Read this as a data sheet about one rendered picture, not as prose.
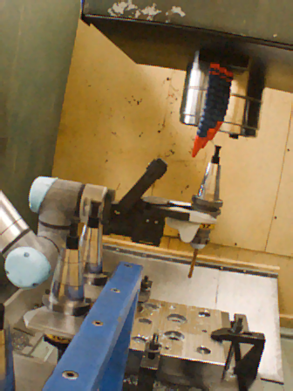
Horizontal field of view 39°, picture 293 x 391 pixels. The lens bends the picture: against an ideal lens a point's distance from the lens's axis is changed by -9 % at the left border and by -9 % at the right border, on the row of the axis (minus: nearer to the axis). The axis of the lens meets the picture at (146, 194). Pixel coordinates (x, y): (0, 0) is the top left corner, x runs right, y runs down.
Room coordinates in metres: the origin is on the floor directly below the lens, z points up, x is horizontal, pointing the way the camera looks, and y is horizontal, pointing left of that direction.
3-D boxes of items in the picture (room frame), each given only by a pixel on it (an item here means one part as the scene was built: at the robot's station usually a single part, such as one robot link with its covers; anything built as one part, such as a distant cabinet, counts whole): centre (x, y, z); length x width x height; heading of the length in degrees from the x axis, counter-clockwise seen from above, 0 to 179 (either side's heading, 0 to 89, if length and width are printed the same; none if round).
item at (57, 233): (0.83, 0.17, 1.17); 0.11 x 0.08 x 0.11; 174
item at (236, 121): (0.84, -0.11, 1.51); 0.16 x 0.16 x 0.12
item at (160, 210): (0.81, -0.04, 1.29); 0.09 x 0.05 x 0.02; 74
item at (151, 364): (0.75, -0.06, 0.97); 0.13 x 0.03 x 0.15; 175
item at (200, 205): (0.84, -0.12, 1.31); 0.06 x 0.06 x 0.03
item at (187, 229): (0.81, -0.09, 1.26); 0.09 x 0.03 x 0.06; 74
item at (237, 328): (0.89, -0.27, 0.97); 0.13 x 0.03 x 0.15; 85
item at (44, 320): (0.44, 0.08, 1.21); 0.07 x 0.05 x 0.01; 85
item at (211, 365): (0.92, -0.12, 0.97); 0.29 x 0.23 x 0.05; 175
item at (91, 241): (0.60, 0.07, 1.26); 0.04 x 0.04 x 0.07
